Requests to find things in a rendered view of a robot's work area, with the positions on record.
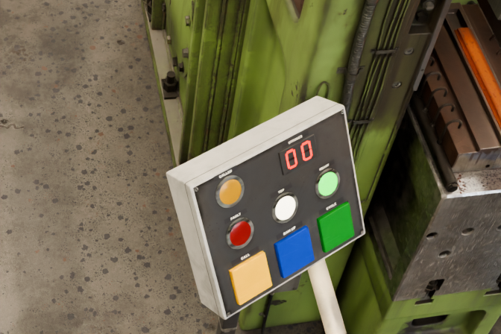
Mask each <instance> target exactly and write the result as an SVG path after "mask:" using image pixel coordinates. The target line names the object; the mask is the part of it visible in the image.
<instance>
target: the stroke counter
mask: <svg viewBox="0 0 501 334"><path fill-rule="evenodd" d="M306 143H309V149H307V150H305V151H303V145H305V144H306ZM310 148H311V144H310V141H306V142H304V143H303V144H302V145H301V151H302V153H303V154H302V155H303V160H305V161H307V160H308V159H310V158H311V156H312V149H310ZM292 151H293V153H294V156H293V157H292V158H291V159H288V155H287V154H288V153H290V152H292ZM307 151H310V154H311V156H310V157H308V158H306V159H305V155H304V153H306V152H307ZM287 154H286V161H288V162H287V165H288V168H290V169H292V168H294V167H295V166H296V165H297V158H296V154H295V150H293V149H291V150H290V151H287ZM294 157H295V158H294ZM293 159H294V160H295V165H293V166H292V167H290V165H289V161H291V160H293Z"/></svg>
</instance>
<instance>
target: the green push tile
mask: <svg viewBox="0 0 501 334"><path fill-rule="evenodd" d="M317 224H318V231H319V235H320V239H321V247H322V251H323V252H324V253H326V252H328V251H330V250H332V249H333V248H335V247H336V246H338V245H340V244H341V243H343V242H345V241H347V240H348V239H349V238H351V237H353V236H354V235H355V233H354V229H353V221H352V216H351V211H350V204H349V203H348V202H344V203H343V204H341V205H339V206H337V207H336V208H334V209H332V210H330V211H329V212H327V213H325V214H324V215H322V216H321V217H319V218H317Z"/></svg>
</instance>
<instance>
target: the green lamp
mask: <svg viewBox="0 0 501 334"><path fill-rule="evenodd" d="M337 182H338V180H337V177H336V175H335V174H334V173H332V172H328V173H326V174H325V175H324V176H323V177H322V178H321V180H320V182H319V186H318V188H319V192H320V193H321V194H322V195H330V194H331V193H332V192H333V191H334V190H335V188H336V186H337Z"/></svg>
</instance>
